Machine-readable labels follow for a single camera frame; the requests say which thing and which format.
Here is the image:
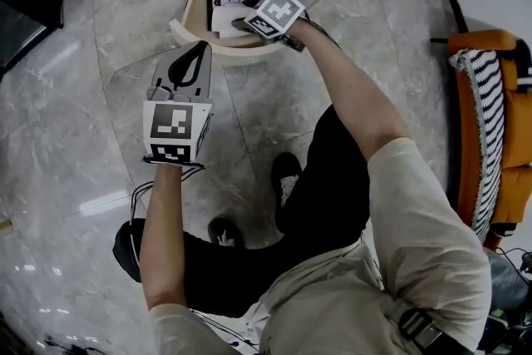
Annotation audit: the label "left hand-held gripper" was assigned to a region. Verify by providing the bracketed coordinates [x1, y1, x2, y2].
[142, 40, 214, 168]

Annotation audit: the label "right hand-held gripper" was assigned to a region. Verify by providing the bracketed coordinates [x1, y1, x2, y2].
[231, 0, 309, 53]

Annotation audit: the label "white paper sheet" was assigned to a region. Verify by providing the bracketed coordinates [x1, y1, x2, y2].
[210, 0, 253, 39]

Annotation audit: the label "cream wooden drawer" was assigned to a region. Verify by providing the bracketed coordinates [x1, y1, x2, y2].
[169, 0, 292, 57]

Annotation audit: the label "person's left forearm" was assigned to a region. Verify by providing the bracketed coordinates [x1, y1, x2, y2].
[139, 164, 186, 309]

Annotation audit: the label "person's right forearm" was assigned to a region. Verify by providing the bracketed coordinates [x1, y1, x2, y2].
[290, 18, 411, 161]

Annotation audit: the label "person's right black shoe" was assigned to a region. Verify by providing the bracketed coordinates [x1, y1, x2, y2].
[270, 152, 303, 210]

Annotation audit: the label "person's black shoe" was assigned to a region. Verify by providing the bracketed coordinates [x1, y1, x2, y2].
[207, 217, 247, 249]
[270, 152, 303, 210]

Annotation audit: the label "person's left black shoe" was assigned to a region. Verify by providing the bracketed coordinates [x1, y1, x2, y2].
[207, 217, 247, 249]

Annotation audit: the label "person's black trousers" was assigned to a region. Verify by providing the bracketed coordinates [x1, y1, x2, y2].
[112, 103, 372, 319]

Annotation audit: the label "orange sofa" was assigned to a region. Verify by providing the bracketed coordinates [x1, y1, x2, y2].
[446, 28, 532, 250]

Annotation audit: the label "black white striped blanket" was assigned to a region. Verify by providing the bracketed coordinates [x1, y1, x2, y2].
[449, 48, 506, 243]

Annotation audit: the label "person's beige shirt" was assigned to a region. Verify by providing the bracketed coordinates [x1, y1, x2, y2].
[147, 136, 494, 355]

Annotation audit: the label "orange sofa cushion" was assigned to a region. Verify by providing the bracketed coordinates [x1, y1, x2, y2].
[500, 91, 532, 172]
[491, 165, 532, 226]

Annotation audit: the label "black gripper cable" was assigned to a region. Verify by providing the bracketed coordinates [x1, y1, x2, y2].
[130, 155, 205, 222]

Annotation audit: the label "black cable bundle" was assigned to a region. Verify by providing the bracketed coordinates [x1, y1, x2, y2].
[41, 338, 109, 355]

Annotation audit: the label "black chest strap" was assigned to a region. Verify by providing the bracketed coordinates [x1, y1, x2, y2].
[393, 305, 475, 355]

